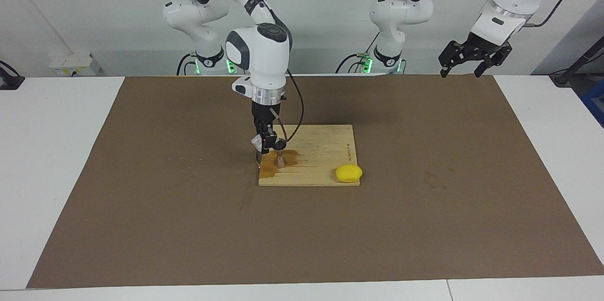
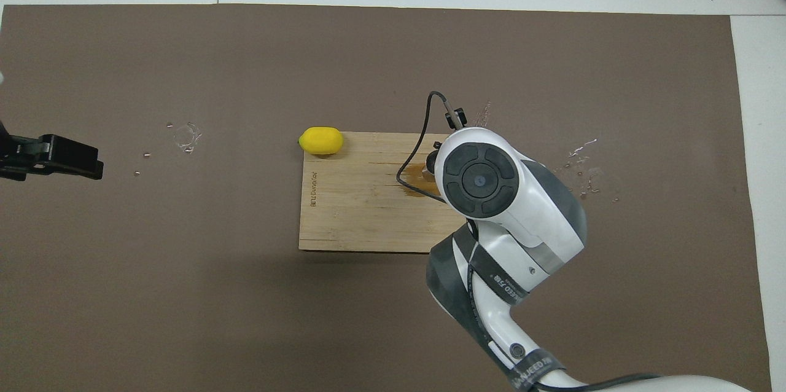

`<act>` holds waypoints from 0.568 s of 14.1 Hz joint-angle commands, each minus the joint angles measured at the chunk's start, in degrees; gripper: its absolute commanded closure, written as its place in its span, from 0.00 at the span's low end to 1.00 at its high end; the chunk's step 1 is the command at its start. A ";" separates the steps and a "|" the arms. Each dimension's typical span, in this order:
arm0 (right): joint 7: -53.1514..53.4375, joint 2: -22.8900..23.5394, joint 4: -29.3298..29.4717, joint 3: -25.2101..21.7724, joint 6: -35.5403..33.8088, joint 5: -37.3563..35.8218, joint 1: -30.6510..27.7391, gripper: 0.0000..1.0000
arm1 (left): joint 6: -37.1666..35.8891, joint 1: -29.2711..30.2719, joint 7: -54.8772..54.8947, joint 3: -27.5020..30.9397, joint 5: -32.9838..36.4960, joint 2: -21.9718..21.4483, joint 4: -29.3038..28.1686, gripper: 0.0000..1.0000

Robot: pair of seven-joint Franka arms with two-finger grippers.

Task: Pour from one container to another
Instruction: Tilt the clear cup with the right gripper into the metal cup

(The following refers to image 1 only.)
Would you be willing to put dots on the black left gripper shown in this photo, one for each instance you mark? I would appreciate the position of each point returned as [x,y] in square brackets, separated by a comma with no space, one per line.
[486,46]

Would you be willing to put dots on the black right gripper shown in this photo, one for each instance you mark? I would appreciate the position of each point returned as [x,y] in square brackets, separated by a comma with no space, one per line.
[262,114]

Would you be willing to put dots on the steel jigger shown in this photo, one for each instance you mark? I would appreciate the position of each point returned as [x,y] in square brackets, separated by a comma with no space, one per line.
[280,162]

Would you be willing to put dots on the wooden cutting board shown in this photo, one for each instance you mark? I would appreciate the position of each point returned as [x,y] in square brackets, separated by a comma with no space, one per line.
[321,150]

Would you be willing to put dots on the yellow lemon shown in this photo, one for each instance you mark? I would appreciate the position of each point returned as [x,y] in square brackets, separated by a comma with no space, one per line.
[349,173]

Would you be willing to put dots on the black stand base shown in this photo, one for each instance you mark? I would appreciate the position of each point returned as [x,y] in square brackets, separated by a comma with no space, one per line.
[564,77]

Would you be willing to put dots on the brown table mat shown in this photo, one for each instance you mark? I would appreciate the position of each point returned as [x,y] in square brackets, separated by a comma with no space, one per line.
[188,221]

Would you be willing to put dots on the blue crate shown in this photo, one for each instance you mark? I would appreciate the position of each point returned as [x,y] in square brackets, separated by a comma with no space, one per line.
[597,103]

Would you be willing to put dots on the white wall socket box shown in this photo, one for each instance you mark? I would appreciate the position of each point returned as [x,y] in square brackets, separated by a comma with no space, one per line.
[71,64]

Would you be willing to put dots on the black clamp mount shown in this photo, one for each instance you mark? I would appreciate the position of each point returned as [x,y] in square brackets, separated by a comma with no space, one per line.
[9,81]

